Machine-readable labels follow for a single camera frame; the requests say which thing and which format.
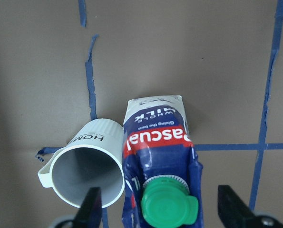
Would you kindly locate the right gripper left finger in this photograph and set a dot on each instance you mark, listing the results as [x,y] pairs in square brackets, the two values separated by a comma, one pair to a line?
[90,212]

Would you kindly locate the milk carton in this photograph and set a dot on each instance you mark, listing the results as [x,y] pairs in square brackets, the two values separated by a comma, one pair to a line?
[161,169]

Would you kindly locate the white ribbed mug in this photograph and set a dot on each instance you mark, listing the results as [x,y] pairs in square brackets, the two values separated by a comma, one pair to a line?
[93,158]

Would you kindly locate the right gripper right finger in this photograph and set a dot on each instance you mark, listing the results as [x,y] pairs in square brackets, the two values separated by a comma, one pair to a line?
[234,213]

